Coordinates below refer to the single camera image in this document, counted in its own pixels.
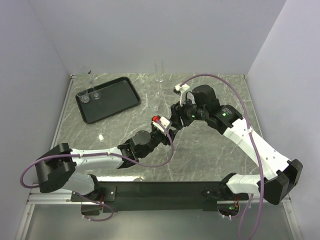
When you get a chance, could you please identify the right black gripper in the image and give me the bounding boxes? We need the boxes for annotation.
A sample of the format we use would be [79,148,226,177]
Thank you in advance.
[169,95,208,130]

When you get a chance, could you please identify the small clear tumbler glass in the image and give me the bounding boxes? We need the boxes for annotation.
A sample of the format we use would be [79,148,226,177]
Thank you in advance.
[76,89,90,104]

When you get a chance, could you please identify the clear stemmed wine glass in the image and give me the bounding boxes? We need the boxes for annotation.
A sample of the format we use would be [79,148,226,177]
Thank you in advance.
[80,65,101,100]

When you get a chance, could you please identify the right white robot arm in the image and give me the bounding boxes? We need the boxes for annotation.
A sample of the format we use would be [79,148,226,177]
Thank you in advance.
[171,84,303,205]

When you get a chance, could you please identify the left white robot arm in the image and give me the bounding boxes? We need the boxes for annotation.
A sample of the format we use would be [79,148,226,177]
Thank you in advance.
[35,123,177,201]

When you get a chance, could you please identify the black plastic tray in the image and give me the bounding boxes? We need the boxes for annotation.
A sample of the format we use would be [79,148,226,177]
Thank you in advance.
[75,76,141,124]

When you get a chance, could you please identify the small clear shot glass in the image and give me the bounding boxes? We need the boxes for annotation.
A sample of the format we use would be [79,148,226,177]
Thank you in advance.
[151,98,160,112]

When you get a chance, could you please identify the tall clear cylinder glass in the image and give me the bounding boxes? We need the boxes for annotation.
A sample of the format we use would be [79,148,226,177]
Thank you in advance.
[154,59,164,83]

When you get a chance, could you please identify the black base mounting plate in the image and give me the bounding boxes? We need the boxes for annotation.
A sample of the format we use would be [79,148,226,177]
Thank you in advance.
[71,181,248,216]

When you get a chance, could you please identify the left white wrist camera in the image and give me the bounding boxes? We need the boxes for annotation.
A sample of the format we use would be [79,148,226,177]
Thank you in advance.
[152,115,172,135]

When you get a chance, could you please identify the aluminium frame rail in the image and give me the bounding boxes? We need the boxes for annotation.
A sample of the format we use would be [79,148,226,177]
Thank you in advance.
[13,73,76,240]

